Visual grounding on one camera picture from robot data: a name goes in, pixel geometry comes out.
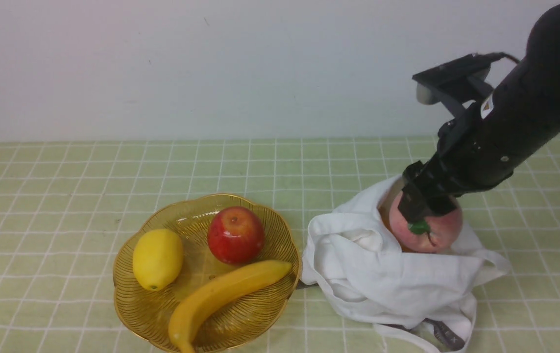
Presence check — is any red apple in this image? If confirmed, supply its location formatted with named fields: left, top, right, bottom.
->
left=207, top=206, right=266, bottom=265

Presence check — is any amber glass fruit bowl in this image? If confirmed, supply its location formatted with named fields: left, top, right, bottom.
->
left=112, top=194, right=302, bottom=353

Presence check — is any white cloth bag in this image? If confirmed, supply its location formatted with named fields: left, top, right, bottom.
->
left=301, top=175, right=512, bottom=353

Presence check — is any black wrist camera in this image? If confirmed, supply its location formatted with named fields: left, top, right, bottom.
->
left=412, top=52, right=506, bottom=118

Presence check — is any green checked tablecloth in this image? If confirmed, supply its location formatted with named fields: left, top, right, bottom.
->
left=0, top=136, right=560, bottom=353

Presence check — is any pink peach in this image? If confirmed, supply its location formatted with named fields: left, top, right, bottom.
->
left=388, top=192, right=463, bottom=254

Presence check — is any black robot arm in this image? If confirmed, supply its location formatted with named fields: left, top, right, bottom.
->
left=398, top=4, right=560, bottom=224

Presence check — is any yellow banana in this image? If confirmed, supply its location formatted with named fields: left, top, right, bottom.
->
left=168, top=260, right=292, bottom=353

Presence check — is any yellow lemon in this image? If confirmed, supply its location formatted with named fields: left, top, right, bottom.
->
left=132, top=229, right=184, bottom=291

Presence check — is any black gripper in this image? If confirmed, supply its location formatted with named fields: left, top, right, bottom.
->
left=397, top=102, right=515, bottom=227

